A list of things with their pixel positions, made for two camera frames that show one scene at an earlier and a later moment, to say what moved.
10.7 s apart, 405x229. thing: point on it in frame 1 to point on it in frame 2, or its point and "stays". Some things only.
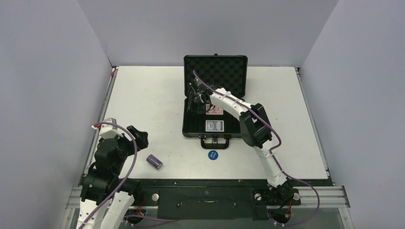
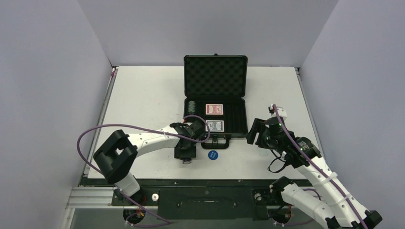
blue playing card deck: (213, 125) stays
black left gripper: (142, 138) to (190, 154)
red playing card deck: (212, 109) stays
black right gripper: (196, 93) to (258, 132)
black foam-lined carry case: (201, 118) stays
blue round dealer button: (213, 155) stays
